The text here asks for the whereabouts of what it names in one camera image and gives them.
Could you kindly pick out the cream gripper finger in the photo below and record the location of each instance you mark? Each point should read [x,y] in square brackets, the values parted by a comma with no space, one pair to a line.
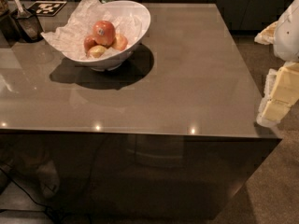
[267,35]

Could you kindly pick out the white bowl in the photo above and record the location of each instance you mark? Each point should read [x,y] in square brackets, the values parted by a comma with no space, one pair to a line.
[129,18]

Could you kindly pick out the black fiducial marker card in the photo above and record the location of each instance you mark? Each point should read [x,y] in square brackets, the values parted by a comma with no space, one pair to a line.
[47,8]

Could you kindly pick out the red-yellow apple right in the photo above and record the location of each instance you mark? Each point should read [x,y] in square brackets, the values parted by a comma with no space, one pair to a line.
[120,42]

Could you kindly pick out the dark container with scoop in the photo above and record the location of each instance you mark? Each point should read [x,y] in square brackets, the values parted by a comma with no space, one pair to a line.
[16,26]

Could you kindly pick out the large red apple with sticker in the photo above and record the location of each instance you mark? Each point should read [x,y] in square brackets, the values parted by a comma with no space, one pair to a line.
[104,33]

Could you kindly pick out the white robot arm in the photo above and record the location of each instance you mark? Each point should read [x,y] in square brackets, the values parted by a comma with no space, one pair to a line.
[286,45]

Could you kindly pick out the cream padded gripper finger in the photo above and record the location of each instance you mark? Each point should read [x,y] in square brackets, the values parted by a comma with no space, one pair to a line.
[281,92]

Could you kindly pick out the white-handled scoop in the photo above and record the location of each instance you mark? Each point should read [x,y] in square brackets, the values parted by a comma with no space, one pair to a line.
[22,12]

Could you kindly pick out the white crumpled paper liner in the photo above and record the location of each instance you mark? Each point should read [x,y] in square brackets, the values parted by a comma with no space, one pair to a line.
[55,38]

